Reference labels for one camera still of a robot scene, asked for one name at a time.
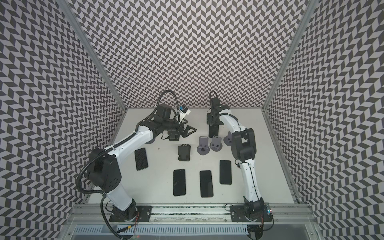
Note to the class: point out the black rectangular phone stand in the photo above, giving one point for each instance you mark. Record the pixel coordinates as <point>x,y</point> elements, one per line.
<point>173,136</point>

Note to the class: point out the grey round stand far right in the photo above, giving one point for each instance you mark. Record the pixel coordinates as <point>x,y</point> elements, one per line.
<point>228,139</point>

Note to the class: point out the aluminium front rail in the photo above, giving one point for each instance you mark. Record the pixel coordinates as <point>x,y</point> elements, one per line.
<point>220,214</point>

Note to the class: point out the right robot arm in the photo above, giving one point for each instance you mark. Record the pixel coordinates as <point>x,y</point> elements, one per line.
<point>243,147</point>

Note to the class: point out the grey round stand centre-right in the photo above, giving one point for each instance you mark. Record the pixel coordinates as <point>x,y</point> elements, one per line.
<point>216,144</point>

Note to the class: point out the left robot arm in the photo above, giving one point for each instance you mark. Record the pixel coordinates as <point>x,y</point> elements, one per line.
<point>104,168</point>

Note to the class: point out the black folding phone stand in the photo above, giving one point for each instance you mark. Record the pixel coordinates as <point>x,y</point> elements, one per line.
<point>184,153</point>

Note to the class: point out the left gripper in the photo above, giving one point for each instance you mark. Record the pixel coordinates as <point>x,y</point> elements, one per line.
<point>186,133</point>

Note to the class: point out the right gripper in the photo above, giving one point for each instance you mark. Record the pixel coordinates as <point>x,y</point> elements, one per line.
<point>213,120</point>

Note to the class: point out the grey round-base phone stand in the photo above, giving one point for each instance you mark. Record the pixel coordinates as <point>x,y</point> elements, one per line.
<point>151,141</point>

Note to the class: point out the white ribbed vent strip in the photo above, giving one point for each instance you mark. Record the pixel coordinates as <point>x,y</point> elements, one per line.
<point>165,230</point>

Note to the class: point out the black phone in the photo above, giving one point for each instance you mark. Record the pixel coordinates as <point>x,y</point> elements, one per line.
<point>141,159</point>
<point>179,182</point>
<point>206,184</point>
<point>225,172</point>
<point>213,130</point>

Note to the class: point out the grey round stand centre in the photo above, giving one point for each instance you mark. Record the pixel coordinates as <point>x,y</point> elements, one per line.
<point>203,146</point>

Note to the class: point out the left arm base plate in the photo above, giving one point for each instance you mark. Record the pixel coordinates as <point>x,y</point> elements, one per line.
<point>141,213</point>

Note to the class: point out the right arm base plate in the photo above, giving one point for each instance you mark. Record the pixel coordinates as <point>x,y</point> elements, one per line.
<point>238,214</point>

